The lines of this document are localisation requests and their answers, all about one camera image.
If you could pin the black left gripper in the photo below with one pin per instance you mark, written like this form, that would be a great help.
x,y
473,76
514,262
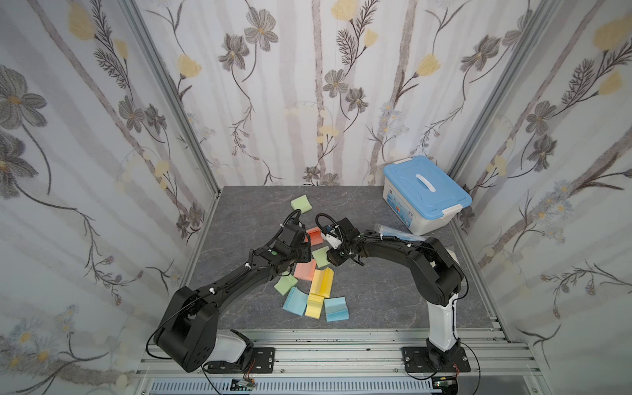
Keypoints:
x,y
306,253

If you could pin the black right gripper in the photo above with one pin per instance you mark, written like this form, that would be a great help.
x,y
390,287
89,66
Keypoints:
x,y
338,253

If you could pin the green memo pad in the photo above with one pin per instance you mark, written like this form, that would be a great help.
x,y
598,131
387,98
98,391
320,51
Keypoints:
x,y
320,256
301,203
285,284

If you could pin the large yellow memo pad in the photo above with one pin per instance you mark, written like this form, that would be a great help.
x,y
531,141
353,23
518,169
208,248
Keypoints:
x,y
322,283

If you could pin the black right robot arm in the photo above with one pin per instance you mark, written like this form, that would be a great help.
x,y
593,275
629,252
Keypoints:
x,y
437,276

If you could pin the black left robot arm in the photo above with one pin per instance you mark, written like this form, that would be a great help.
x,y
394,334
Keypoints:
x,y
187,332

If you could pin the red memo pad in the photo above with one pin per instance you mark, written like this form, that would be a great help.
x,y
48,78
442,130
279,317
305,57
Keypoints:
x,y
315,236

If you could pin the pink memo pad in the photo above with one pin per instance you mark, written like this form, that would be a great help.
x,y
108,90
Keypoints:
x,y
305,271

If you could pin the left blue memo pad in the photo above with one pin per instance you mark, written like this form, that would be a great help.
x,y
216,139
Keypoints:
x,y
296,302

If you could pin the blue memo pad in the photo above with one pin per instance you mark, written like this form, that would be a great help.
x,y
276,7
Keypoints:
x,y
296,302
336,309

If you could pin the small yellow memo pad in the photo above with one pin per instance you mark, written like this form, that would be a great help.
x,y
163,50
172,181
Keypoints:
x,y
314,306

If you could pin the right blue memo pad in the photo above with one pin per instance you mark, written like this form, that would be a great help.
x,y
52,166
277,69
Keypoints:
x,y
336,309

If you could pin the bag of blue face masks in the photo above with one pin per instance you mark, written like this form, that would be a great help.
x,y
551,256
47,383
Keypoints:
x,y
402,235

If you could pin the white box with blue lid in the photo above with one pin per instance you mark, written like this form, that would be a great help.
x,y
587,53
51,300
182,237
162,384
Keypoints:
x,y
422,196

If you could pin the small circuit board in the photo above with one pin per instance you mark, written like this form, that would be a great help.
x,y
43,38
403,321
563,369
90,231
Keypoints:
x,y
242,385

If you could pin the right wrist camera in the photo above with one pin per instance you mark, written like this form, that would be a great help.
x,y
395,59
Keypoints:
x,y
343,228

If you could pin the aluminium rail frame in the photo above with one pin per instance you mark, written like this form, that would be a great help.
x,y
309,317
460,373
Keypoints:
x,y
356,361

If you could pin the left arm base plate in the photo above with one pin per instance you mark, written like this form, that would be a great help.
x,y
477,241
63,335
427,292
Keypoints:
x,y
255,360

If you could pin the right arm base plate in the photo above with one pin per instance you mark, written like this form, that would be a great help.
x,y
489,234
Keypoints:
x,y
417,361

